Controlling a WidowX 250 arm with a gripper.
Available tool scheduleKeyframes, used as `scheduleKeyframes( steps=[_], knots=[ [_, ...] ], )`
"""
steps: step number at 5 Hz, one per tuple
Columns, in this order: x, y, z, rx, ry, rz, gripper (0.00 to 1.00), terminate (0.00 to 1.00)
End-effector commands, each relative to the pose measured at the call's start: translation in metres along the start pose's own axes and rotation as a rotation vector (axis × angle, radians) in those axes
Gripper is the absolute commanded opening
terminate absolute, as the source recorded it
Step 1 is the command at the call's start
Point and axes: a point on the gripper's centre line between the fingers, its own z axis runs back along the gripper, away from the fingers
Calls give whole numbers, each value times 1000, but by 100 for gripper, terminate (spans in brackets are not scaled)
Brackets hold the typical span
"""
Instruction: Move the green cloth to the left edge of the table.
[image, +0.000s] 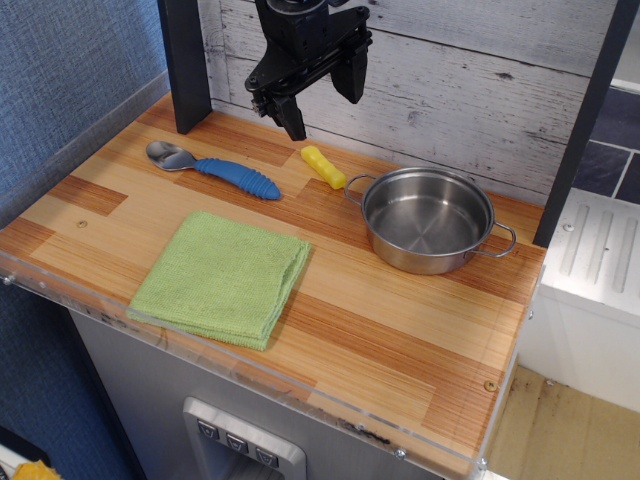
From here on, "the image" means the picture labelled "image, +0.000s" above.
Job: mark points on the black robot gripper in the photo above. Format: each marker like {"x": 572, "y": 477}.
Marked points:
{"x": 307, "y": 40}

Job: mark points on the green cloth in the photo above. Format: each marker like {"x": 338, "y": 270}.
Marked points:
{"x": 222, "y": 280}

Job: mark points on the yellow plastic corn piece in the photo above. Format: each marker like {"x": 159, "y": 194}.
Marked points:
{"x": 321, "y": 165}

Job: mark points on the stainless steel pot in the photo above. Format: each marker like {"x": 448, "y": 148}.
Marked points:
{"x": 430, "y": 221}

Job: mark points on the white ribbed cabinet top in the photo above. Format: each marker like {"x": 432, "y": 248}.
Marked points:
{"x": 594, "y": 252}

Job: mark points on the silver dispenser button panel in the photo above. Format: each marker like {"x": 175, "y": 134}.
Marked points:
{"x": 227, "y": 447}

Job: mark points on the yellow object bottom left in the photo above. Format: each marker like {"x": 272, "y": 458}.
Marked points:
{"x": 35, "y": 471}

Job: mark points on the dark left shelf post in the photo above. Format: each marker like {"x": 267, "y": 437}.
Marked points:
{"x": 186, "y": 63}

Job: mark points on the dark shelf post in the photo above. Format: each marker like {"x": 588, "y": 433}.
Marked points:
{"x": 607, "y": 61}
{"x": 186, "y": 63}

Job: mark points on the blue handled metal spoon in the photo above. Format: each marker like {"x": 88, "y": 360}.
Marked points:
{"x": 170, "y": 157}

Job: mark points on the dark right shelf post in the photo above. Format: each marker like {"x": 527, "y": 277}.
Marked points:
{"x": 607, "y": 61}

